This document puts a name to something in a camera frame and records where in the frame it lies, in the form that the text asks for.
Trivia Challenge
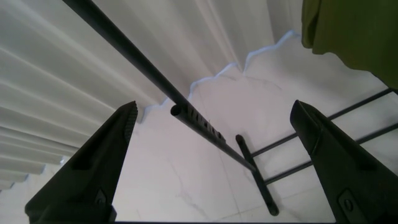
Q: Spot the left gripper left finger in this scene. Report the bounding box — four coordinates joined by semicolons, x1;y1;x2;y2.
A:
24;101;139;224

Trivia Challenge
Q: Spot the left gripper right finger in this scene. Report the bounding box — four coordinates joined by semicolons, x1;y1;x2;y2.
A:
290;99;398;224

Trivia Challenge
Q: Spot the green printed t-shirt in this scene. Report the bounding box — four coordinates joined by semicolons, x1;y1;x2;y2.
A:
300;0;398;91

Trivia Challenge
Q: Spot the black clothes rack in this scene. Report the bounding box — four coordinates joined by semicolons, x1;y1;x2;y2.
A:
62;0;398;217

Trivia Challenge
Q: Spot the white curtain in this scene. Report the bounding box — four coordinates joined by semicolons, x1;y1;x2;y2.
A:
0;0;302;192

